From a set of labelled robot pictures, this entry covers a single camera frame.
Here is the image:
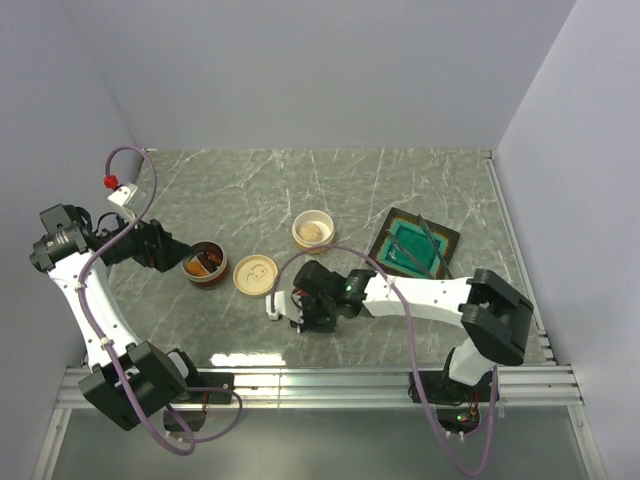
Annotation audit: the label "brown steel-lined container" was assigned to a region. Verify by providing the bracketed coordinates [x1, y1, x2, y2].
[181, 241, 229, 288]

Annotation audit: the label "cream round lid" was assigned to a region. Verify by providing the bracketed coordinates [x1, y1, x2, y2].
[233, 254, 279, 297]

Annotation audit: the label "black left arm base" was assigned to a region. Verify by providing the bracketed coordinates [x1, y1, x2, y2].
[178, 371, 234, 432]

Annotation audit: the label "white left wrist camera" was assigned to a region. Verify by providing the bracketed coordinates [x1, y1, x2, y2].
[103, 174, 139, 207]

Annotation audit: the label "teal square ceramic plate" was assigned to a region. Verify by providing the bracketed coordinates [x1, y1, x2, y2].
[364, 206, 461, 281]

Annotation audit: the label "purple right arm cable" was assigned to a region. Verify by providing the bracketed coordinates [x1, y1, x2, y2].
[273, 244, 500, 477]

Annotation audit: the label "cream round container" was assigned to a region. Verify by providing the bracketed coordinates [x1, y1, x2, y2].
[291, 210, 335, 252]

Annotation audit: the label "red-brown sausage piece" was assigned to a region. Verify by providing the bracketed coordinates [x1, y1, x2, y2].
[208, 249, 224, 265]

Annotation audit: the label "steel serving tongs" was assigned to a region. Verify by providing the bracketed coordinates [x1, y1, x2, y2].
[385, 213, 455, 280]

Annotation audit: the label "beige steamed bun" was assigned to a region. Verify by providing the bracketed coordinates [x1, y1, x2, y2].
[298, 222, 323, 243]

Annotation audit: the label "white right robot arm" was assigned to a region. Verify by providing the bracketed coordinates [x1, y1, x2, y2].
[291, 261, 534, 405]

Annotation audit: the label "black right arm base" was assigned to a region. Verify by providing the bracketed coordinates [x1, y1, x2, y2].
[419, 370, 493, 406]

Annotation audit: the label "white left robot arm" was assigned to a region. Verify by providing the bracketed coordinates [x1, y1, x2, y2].
[30, 204, 203, 431]

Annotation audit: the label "dark brown sausage piece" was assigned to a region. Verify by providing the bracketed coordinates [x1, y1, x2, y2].
[197, 252, 218, 274]

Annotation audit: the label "orange fried chicken piece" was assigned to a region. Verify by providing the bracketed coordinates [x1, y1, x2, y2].
[185, 260, 209, 278]

